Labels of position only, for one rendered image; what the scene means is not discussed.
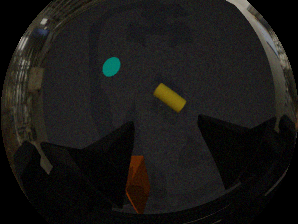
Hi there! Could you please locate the yellow cylinder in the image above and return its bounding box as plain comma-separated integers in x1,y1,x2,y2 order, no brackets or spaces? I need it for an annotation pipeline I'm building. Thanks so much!
153,83,186,112

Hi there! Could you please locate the cyan circle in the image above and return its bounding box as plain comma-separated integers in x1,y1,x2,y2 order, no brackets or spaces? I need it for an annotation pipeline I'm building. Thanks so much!
102,57,121,77

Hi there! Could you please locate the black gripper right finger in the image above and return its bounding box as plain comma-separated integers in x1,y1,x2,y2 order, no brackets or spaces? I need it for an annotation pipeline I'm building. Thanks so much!
198,115,277,190

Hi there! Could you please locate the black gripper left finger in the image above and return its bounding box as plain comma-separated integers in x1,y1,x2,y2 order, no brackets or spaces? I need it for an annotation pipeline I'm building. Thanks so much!
40,121,136,209

